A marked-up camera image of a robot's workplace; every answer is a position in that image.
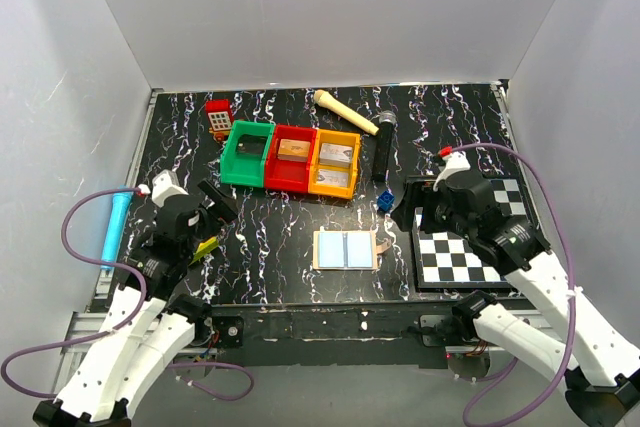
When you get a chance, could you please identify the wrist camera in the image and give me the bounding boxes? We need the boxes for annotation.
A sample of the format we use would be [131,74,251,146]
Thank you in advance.
[433,147,471,192]
[151,169,187,207]

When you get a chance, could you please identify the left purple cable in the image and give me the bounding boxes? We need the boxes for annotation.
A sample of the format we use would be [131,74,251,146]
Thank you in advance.
[0,186,255,402]

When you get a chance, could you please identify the red plastic bin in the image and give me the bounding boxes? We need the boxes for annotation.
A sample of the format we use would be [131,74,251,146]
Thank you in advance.
[264,124,317,193]

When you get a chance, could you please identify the yellow plastic bin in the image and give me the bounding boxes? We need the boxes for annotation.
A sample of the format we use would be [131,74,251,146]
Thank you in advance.
[308,129,361,199]

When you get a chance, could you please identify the red toy block building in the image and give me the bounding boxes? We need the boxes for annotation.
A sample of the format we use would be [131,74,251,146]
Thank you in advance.
[205,99,234,142]

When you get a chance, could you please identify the blue plastic card sleeves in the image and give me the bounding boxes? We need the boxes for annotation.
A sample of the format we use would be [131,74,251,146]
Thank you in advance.
[317,231,374,270]

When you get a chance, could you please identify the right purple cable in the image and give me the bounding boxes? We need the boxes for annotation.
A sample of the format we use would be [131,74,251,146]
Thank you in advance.
[447,142,578,427]

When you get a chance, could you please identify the blue toy brick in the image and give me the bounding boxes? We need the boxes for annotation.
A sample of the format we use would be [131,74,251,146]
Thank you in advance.
[376,190,395,212]

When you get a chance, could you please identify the green plastic bin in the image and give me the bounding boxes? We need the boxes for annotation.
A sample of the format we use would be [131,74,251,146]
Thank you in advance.
[220,120,275,188]

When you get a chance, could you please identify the white diamond card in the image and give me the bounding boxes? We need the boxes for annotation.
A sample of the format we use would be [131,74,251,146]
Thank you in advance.
[316,169,350,188]

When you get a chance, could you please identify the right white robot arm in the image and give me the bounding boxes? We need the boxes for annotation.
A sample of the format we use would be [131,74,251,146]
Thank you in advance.
[391,171,639,426]

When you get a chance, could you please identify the card box in red bin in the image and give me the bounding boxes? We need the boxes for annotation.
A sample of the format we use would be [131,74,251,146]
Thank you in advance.
[277,138,311,163]

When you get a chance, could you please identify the beige leather card holder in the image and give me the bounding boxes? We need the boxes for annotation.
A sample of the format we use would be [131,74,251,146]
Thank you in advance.
[312,228,394,273]

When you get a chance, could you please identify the purple cable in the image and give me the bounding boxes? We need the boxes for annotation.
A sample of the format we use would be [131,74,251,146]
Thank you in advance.
[447,142,578,427]
[0,186,255,402]

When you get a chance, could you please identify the black white chessboard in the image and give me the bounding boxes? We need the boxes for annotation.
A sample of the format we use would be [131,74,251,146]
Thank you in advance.
[411,178,529,292]

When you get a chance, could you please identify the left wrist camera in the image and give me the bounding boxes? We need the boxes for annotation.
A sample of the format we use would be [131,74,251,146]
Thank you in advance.
[151,169,187,207]

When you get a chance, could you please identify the card box in yellow bin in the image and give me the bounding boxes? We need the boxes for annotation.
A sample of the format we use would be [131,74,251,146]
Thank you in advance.
[318,142,354,168]

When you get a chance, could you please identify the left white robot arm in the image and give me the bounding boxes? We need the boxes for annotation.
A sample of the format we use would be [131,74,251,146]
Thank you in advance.
[33,171,238,426]

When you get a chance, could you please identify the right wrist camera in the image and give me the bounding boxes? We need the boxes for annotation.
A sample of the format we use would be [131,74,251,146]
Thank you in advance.
[433,147,471,192]

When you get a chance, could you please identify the black VIP card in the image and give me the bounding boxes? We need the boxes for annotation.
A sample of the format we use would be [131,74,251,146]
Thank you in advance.
[236,134,267,158]

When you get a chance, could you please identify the yellow green toy block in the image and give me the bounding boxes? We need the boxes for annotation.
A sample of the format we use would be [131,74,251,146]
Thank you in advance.
[190,236,219,265]

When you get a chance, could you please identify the black microphone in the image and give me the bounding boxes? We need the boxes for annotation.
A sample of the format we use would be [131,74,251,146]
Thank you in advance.
[371,111,397,182]

